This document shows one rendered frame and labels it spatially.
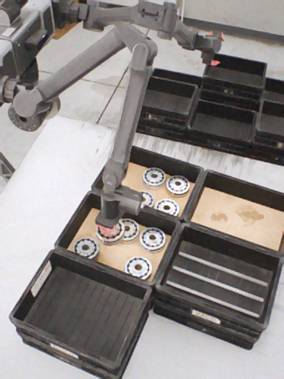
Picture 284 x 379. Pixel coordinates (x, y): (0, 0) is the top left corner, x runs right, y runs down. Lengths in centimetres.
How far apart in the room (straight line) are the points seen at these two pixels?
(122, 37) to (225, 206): 93
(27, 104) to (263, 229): 106
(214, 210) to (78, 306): 69
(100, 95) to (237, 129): 130
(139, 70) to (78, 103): 243
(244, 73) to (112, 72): 128
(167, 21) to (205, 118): 155
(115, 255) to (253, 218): 59
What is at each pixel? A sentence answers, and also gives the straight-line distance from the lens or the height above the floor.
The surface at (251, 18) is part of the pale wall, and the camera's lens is 447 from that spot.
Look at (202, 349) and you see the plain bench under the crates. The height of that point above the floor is 70.
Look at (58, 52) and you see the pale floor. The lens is 422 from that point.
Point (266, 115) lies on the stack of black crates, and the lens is 288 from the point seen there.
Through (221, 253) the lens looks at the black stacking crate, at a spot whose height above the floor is 83.
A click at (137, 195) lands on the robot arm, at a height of 126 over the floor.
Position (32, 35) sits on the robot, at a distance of 159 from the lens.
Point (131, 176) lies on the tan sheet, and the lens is 192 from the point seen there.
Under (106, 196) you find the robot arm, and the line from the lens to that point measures 133.
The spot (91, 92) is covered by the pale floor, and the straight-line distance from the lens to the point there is 371.
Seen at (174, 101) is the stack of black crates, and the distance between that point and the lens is 285.
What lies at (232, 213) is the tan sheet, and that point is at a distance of 185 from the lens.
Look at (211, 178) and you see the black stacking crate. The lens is 186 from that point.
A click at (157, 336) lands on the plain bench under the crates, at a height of 70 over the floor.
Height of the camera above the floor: 229
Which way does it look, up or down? 51 degrees down
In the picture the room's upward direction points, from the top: 2 degrees clockwise
